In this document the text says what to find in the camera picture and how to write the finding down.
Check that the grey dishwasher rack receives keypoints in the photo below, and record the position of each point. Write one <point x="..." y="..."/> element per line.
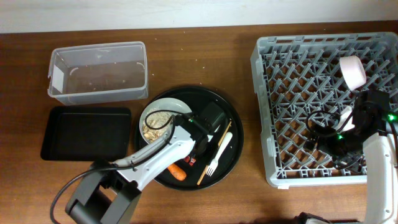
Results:
<point x="296" y="75"/>

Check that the orange carrot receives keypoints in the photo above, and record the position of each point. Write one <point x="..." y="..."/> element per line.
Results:
<point x="177" y="172"/>

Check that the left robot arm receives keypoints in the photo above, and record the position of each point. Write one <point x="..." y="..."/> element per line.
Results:
<point x="109" y="192"/>

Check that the white plastic fork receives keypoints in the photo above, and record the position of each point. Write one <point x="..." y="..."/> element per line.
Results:
<point x="214" y="163"/>

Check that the wooden chopstick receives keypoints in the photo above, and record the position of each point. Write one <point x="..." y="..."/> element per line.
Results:
<point x="204" y="171"/>

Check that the white pink bowl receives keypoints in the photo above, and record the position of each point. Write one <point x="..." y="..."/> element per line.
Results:
<point x="353" y="72"/>

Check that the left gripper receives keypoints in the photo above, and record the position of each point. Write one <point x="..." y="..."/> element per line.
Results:
<point x="209" y="150"/>

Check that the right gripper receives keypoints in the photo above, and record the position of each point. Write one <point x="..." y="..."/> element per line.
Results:
<point x="323" y="144"/>

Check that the round black tray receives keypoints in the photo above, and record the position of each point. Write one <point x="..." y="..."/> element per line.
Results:
<point x="197" y="98"/>

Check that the grey plate with food scraps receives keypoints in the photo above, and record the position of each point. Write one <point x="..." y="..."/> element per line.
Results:
<point x="155" y="120"/>

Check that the red snack wrapper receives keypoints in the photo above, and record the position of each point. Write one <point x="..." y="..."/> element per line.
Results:
<point x="190" y="160"/>

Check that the black rectangular tray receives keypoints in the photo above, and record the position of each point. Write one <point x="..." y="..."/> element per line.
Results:
<point x="78" y="133"/>

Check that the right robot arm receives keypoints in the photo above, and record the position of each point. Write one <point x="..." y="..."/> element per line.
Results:
<point x="368" y="135"/>

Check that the clear plastic bin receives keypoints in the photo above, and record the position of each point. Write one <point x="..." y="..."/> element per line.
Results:
<point x="99" y="73"/>

